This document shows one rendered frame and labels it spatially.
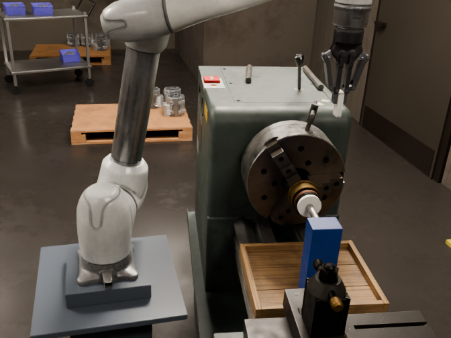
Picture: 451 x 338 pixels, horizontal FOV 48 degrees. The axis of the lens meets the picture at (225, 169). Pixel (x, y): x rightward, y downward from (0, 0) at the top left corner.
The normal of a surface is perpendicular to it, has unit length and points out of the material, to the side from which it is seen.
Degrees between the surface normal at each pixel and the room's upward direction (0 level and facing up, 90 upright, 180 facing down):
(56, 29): 90
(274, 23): 90
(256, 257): 0
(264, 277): 0
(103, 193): 5
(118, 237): 88
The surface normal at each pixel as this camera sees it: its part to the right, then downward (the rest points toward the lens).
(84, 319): 0.04, -0.90
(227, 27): 0.25, 0.43
